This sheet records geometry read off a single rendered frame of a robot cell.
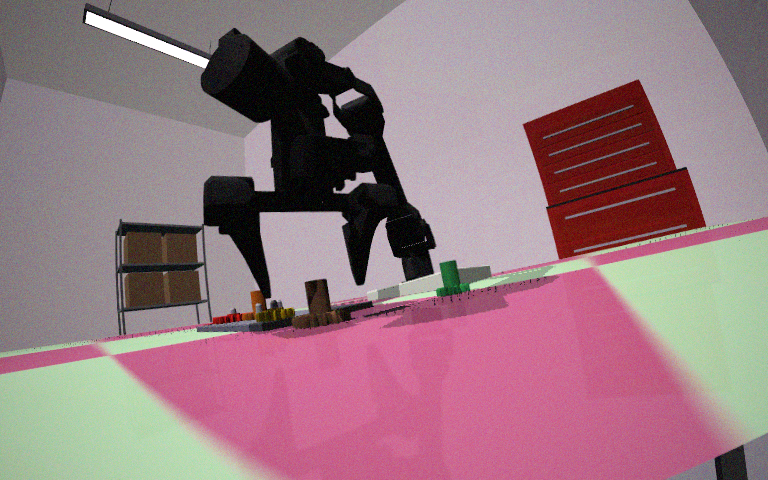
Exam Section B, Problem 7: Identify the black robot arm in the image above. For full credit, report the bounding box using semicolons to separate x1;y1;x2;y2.
201;28;437;284

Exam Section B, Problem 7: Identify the yellow gear with black stripe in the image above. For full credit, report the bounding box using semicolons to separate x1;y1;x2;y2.
256;307;295;322

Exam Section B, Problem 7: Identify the orange gear with hub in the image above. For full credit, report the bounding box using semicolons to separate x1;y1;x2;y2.
242;290;267;321

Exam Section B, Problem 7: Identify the brown gear with tall hub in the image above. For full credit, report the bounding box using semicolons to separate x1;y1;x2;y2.
292;278;351;329

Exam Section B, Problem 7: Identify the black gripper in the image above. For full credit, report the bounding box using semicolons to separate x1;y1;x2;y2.
203;124;399;299

